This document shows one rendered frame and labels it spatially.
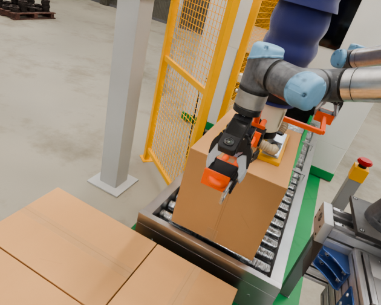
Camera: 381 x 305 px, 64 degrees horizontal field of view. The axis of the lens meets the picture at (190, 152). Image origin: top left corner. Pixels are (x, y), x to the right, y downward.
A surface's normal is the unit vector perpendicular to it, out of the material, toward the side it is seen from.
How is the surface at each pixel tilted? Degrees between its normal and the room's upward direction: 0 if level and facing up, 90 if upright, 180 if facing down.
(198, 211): 90
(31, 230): 0
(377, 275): 0
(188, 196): 90
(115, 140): 90
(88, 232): 0
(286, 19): 78
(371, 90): 109
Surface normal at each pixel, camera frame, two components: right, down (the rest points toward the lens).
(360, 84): -0.80, 0.04
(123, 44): -0.43, 0.37
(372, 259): 0.22, -0.84
